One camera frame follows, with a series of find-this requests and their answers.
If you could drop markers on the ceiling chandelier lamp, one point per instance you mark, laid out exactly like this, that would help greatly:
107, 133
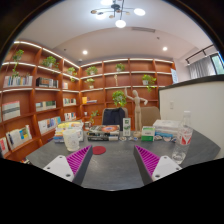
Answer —
115, 8

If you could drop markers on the stack of dark books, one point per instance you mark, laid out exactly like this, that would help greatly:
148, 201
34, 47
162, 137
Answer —
103, 133

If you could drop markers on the white partition counter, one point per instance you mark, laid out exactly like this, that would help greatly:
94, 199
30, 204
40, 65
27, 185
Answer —
204, 98

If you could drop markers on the wooden artist mannequin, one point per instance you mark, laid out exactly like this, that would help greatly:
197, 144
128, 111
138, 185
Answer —
137, 111

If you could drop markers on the white patterned cup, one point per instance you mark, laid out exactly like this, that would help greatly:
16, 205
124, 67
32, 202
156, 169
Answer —
71, 140

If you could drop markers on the tan chair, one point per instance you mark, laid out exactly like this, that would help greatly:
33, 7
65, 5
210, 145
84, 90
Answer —
150, 115

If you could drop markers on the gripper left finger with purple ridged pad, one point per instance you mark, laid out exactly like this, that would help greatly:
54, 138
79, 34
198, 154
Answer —
72, 167

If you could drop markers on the wooden wall bookshelf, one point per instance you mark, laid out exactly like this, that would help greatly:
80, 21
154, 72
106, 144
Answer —
39, 88

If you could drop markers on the grey window curtain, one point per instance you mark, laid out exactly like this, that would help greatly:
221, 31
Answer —
201, 68

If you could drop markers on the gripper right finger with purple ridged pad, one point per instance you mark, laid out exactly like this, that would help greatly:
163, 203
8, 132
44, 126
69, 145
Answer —
153, 167

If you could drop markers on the clear plastic water bottle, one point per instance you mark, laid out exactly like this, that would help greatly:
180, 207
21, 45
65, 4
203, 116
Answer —
184, 136

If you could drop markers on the potted green plant centre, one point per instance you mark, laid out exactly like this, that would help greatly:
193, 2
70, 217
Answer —
119, 98

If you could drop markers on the stack of white boxes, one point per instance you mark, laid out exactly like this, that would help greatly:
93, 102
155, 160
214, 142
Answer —
166, 128

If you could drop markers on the red round coaster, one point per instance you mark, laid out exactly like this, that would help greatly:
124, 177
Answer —
98, 150

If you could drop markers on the white green standing carton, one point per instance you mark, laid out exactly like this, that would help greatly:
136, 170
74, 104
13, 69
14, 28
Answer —
126, 126

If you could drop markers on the green white small box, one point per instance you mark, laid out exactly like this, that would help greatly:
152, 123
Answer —
148, 133

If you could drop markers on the dark blue chair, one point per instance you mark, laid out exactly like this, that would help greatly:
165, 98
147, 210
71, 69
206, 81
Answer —
113, 116

